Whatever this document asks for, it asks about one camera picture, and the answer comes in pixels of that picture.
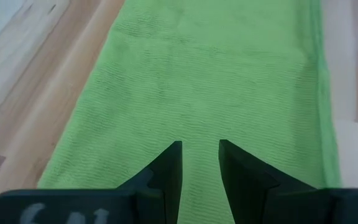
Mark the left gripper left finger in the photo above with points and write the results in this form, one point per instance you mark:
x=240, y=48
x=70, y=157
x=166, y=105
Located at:
x=154, y=199

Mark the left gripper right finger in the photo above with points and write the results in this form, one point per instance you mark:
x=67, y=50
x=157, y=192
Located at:
x=259, y=193

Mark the green microfiber towel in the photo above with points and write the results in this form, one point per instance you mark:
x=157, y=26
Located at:
x=197, y=87

